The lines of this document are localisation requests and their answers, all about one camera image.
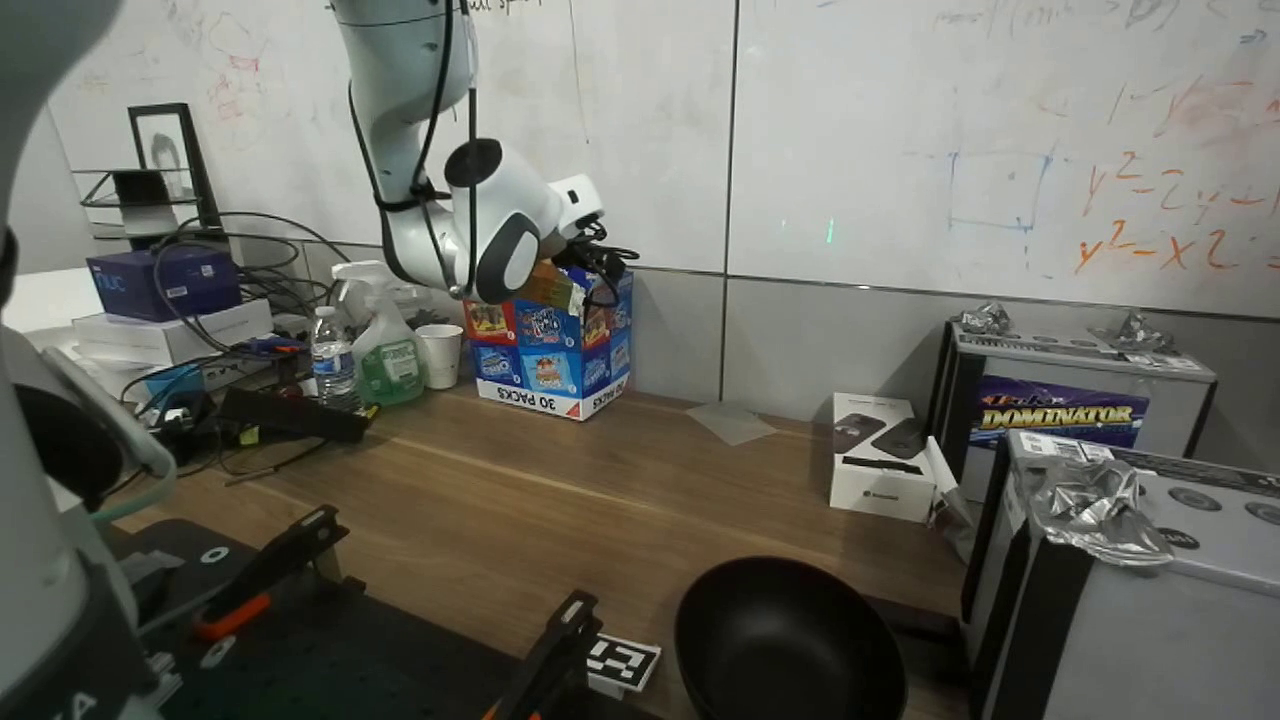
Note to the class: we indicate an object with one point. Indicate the black hand tool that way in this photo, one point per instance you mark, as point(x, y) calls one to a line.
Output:
point(283, 422)

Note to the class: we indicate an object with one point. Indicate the white paper sheet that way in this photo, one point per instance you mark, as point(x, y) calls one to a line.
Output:
point(728, 424)

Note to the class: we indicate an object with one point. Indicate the clear water bottle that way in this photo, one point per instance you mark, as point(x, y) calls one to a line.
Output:
point(330, 363)

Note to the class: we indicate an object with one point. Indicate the grey Dominator battery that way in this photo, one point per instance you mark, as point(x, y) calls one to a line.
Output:
point(1064, 404)

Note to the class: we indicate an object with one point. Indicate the white paper cup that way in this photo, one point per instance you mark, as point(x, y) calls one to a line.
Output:
point(442, 358)

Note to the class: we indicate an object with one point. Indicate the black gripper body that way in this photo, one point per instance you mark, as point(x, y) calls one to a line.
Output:
point(599, 246)

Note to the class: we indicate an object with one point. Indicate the plain grey battery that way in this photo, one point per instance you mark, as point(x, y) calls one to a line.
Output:
point(1172, 626)

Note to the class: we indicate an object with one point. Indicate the dark blue carton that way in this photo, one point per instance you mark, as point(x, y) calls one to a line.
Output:
point(163, 283)

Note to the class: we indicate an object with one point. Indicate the white phone box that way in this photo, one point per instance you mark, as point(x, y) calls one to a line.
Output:
point(882, 475)

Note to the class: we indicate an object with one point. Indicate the blue cardboard snack box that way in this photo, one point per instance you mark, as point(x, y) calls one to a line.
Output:
point(545, 355)

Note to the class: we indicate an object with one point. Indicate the black white fiducial tag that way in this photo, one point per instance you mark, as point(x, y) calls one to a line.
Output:
point(620, 667)

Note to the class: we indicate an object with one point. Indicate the crumpled foil sheet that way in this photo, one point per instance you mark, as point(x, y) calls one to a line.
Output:
point(1092, 501)
point(1133, 332)

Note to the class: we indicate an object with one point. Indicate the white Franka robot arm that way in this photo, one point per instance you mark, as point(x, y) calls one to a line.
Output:
point(415, 83)

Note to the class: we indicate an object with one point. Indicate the black picture frame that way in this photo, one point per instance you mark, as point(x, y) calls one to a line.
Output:
point(174, 160)

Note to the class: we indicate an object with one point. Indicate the spray bottle green liquid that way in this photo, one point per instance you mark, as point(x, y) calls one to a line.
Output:
point(385, 363)

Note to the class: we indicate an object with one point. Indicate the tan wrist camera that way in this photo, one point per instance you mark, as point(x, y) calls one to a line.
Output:
point(551, 285)

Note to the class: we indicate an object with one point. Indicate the black round bowl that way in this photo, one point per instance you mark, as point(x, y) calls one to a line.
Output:
point(785, 646)

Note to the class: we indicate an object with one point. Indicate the flat white box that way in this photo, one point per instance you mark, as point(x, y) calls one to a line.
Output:
point(174, 332)

